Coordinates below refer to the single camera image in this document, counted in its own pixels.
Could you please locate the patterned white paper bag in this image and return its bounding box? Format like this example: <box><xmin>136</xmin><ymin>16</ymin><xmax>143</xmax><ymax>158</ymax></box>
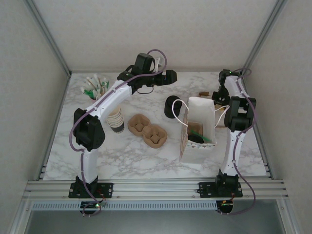
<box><xmin>172</xmin><ymin>96</ymin><xmax>231</xmax><ymax>164</ymax></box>

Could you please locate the stack of black lids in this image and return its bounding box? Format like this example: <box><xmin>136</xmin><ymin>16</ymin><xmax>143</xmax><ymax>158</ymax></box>
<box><xmin>164</xmin><ymin>96</ymin><xmax>183</xmax><ymax>119</ymax></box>

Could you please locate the green stir stick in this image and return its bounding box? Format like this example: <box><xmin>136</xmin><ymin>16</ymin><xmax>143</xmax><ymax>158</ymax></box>
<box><xmin>191</xmin><ymin>129</ymin><xmax>212</xmax><ymax>142</ymax></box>

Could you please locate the stack of paper cups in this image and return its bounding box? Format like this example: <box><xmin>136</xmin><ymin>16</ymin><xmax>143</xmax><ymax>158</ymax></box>
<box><xmin>106</xmin><ymin>107</ymin><xmax>125</xmax><ymax>134</ymax></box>

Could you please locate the black controller board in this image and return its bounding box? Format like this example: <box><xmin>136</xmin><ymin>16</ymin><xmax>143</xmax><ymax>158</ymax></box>
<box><xmin>79</xmin><ymin>201</ymin><xmax>102</xmax><ymax>215</ymax></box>
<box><xmin>215</xmin><ymin>200</ymin><xmax>234</xmax><ymax>215</ymax></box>

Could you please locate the aluminium frame post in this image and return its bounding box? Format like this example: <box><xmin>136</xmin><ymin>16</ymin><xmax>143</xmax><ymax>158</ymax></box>
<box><xmin>25</xmin><ymin>0</ymin><xmax>73</xmax><ymax>78</ymax></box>
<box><xmin>238</xmin><ymin>0</ymin><xmax>288</xmax><ymax>78</ymax></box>

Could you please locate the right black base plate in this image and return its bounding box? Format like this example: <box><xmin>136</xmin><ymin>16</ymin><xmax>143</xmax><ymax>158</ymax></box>
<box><xmin>198</xmin><ymin>181</ymin><xmax>244</xmax><ymax>198</ymax></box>

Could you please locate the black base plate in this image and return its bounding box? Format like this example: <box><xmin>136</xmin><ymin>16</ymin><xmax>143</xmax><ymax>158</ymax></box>
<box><xmin>68</xmin><ymin>181</ymin><xmax>114</xmax><ymax>198</ymax></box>
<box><xmin>198</xmin><ymin>181</ymin><xmax>244</xmax><ymax>198</ymax></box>

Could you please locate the aluminium mounting rail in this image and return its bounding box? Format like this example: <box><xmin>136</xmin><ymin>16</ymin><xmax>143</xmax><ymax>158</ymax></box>
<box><xmin>23</xmin><ymin>179</ymin><xmax>288</xmax><ymax>201</ymax></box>

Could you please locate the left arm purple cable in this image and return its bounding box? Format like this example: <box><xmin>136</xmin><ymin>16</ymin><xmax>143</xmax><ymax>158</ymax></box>
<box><xmin>69</xmin><ymin>49</ymin><xmax>168</xmax><ymax>217</ymax></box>

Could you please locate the slotted grey cable duct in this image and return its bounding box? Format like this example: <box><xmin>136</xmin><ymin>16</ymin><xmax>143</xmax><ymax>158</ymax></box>
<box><xmin>31</xmin><ymin>201</ymin><xmax>218</xmax><ymax>211</ymax></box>

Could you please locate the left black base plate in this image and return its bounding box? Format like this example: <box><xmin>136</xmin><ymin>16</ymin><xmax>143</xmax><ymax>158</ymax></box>
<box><xmin>68</xmin><ymin>181</ymin><xmax>114</xmax><ymax>198</ymax></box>

